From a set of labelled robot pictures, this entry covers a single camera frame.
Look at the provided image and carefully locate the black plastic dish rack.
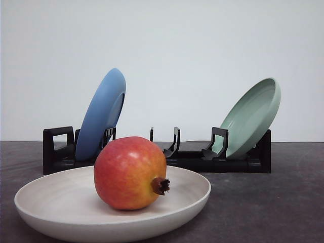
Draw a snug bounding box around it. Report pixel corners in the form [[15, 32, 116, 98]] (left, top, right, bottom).
[[43, 126, 272, 174]]

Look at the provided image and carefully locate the white round plate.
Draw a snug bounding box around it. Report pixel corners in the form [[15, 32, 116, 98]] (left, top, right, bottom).
[[14, 167, 212, 243]]

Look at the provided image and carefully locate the red yellow pomegranate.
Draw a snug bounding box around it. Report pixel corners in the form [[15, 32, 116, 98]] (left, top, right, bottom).
[[94, 137, 170, 210]]

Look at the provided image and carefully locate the green round plate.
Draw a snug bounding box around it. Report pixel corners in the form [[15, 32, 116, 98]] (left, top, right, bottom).
[[213, 78, 281, 159]]

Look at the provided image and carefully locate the blue round plate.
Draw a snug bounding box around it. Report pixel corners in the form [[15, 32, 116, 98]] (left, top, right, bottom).
[[75, 68, 127, 161]]

